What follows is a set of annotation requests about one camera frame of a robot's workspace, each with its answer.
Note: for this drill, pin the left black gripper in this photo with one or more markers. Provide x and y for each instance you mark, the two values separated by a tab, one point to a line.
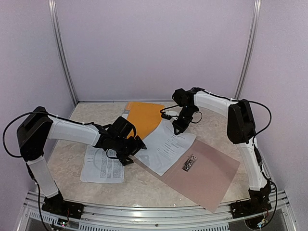
136	146

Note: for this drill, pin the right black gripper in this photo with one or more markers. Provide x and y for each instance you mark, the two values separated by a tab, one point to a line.
182	127

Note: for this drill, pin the white printed paper sheets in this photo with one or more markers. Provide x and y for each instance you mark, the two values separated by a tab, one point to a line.
164	148

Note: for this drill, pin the orange file folder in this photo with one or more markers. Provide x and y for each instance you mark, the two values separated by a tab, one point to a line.
144	116

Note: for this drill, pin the remaining white paper stack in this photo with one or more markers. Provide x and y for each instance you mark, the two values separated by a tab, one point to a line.
98	167

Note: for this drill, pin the translucent grey plastic sheet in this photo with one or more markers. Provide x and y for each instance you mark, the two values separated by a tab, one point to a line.
207	181

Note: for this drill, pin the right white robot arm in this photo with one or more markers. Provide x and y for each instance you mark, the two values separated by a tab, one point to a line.
241	131

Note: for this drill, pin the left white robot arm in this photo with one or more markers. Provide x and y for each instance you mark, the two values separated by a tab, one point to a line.
40	126

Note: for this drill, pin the metal clip in grey folder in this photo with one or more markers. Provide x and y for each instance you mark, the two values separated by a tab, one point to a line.
189	162

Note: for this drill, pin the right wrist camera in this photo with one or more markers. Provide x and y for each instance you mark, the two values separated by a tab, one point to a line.
169	114

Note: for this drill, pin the front aluminium rail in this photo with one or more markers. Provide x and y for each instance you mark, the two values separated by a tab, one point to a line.
119	218

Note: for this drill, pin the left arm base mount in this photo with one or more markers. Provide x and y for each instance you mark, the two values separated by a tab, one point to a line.
63	208

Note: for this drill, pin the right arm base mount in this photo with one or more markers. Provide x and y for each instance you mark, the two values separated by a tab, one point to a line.
241	209

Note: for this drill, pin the right aluminium frame post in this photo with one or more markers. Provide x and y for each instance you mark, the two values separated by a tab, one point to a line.
249	48

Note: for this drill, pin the aluminium frame post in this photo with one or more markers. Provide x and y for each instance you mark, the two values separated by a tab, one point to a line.
61	52
249	48

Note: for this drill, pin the left aluminium frame post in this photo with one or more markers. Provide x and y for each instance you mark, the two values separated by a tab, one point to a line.
61	52

